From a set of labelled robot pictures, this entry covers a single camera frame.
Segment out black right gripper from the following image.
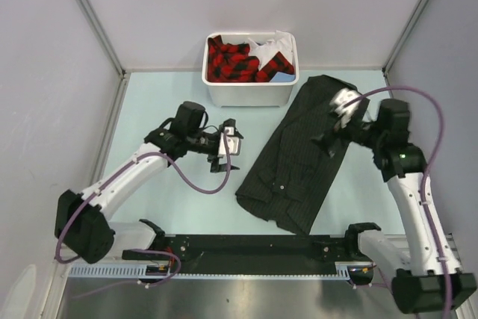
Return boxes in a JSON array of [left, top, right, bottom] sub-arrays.
[[309, 107, 383, 158]]

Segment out dark pinstriped long sleeve shirt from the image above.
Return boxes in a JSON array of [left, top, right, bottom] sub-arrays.
[[235, 75, 355, 235]]

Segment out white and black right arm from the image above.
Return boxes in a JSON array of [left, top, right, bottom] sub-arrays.
[[312, 95, 477, 314]]

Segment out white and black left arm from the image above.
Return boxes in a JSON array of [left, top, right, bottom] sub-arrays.
[[54, 101, 243, 264]]

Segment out light blue shirt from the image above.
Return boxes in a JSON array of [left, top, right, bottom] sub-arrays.
[[270, 72, 296, 83]]

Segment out red black plaid shirt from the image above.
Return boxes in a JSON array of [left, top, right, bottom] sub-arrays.
[[206, 35, 296, 84]]

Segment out white shirt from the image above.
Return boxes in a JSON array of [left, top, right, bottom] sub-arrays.
[[247, 31, 294, 69]]

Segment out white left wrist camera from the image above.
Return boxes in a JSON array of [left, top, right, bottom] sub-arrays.
[[217, 126, 242, 158]]

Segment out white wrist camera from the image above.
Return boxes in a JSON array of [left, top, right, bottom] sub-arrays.
[[217, 126, 242, 158], [329, 88, 361, 128]]

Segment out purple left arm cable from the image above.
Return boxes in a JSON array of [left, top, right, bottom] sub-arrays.
[[54, 135, 231, 300]]

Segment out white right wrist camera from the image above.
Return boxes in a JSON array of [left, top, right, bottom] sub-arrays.
[[329, 88, 361, 128]]

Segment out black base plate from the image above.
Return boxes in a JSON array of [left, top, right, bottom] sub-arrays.
[[146, 235, 370, 261]]

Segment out white slotted cable duct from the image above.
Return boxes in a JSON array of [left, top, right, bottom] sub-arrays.
[[69, 264, 350, 281]]

